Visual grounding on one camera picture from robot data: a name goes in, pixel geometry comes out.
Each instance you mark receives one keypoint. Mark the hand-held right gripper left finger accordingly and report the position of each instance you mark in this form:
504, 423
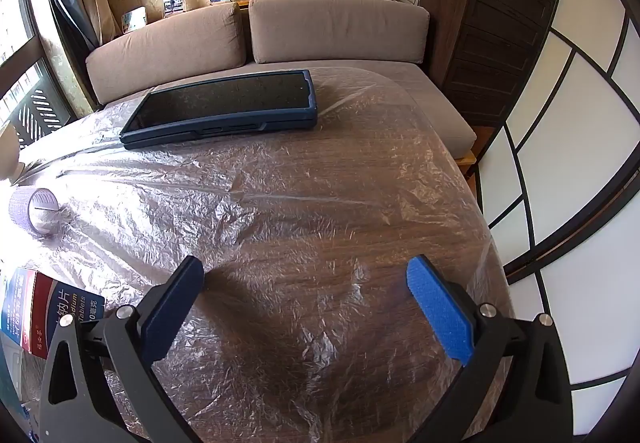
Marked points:
170, 310

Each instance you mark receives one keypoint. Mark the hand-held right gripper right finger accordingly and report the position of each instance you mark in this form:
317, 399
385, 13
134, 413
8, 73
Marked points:
440, 313

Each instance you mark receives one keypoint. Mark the white blue medicine box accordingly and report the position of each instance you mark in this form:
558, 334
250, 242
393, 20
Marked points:
45, 303

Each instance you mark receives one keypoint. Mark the clear plastic table cover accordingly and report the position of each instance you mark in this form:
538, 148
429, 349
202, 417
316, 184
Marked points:
300, 203

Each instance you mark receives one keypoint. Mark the purple cylinder hair roller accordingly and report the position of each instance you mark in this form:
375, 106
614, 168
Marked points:
22, 210

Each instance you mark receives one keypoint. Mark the tablet in blue case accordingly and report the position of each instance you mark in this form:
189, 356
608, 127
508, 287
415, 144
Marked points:
220, 98

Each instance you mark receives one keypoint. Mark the white panel sliding door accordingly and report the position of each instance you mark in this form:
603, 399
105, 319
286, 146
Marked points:
585, 148

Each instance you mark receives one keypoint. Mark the black window railing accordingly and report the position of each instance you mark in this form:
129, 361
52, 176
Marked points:
35, 115

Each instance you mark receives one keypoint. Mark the brown sofa back cushion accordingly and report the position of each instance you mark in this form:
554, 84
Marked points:
165, 48
340, 28

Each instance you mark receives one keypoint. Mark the dark wooden cabinet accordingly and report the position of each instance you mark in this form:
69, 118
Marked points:
490, 33

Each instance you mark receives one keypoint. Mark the tilted photo print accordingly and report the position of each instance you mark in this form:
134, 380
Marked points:
134, 20

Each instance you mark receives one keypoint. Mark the standing person photo print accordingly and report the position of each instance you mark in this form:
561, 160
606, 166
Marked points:
173, 3

